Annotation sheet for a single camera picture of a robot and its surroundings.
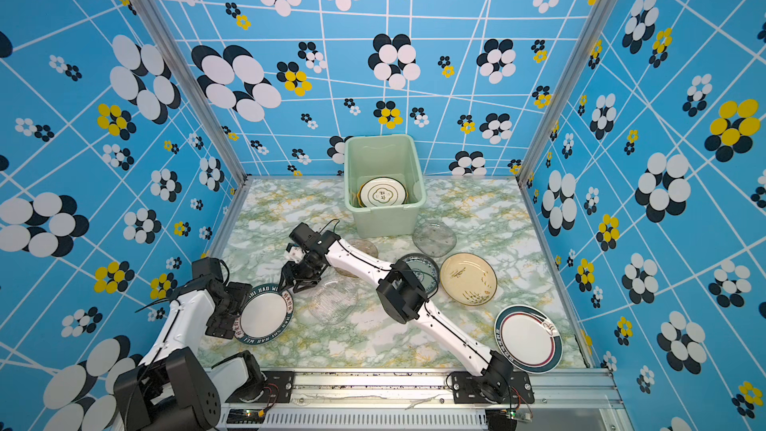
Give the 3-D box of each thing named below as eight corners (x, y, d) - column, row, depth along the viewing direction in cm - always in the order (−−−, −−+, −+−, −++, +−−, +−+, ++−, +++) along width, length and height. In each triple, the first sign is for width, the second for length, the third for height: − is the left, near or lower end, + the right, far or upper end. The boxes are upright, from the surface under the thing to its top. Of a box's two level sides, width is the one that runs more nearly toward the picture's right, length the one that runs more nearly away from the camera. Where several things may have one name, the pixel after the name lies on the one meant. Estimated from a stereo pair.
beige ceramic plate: (442, 305, 89) (444, 302, 86) (437, 257, 99) (438, 252, 97) (499, 305, 89) (502, 301, 86) (488, 257, 99) (490, 252, 97)
